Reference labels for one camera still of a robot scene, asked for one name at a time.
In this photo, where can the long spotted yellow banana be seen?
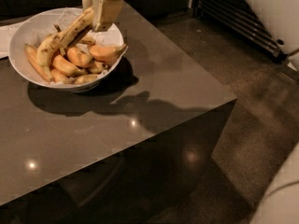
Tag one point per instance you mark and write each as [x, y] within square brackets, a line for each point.
[78, 28]

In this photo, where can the orange banana with stem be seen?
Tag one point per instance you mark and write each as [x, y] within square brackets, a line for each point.
[107, 54]

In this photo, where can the white ceramic bowl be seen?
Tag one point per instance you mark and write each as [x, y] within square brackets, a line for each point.
[34, 30]

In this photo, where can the large curved spotted banana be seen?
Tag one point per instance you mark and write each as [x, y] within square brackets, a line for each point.
[47, 50]

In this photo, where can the lower orange banana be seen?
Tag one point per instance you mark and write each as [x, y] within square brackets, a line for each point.
[67, 68]

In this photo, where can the small bottom yellow banana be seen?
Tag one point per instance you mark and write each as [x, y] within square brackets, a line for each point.
[85, 79]

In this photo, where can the left edge orange banana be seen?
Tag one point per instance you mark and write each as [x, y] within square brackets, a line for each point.
[30, 53]

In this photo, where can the white paper napkin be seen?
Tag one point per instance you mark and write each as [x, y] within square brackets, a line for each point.
[6, 33]

